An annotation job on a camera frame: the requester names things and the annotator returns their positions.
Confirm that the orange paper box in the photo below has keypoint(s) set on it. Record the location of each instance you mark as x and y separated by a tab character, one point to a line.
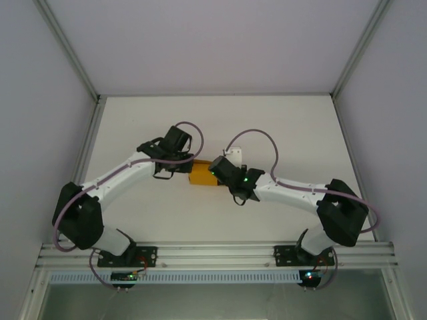
200	175

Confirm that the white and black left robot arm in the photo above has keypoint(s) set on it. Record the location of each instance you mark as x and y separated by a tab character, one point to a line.
80	216

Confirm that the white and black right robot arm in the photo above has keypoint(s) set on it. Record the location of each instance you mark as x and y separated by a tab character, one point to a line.
343	213

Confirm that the controller board with green light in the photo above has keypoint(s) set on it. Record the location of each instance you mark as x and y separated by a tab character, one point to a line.
123	277
312	277

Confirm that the aluminium mounting rail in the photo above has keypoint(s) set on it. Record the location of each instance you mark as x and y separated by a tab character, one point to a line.
217	255

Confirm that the aluminium side rail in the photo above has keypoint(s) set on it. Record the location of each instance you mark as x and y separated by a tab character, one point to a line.
90	133

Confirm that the aluminium frame post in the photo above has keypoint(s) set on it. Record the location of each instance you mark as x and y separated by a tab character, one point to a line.
359	46
69	46

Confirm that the aluminium frame leg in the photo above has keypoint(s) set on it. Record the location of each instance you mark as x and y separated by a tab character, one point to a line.
398	293
33	293

